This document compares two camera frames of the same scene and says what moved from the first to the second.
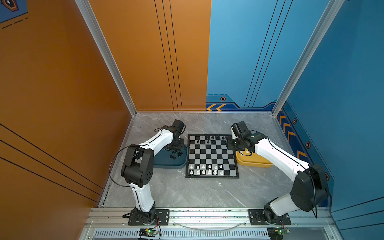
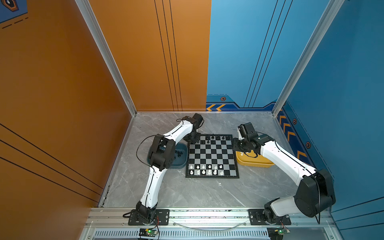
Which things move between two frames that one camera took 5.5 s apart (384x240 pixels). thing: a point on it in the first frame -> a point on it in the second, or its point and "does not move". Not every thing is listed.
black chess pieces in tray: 179,153 does not move
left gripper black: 181,146 -> 196,140
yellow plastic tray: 253,160 does not move
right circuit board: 277,233 does not move
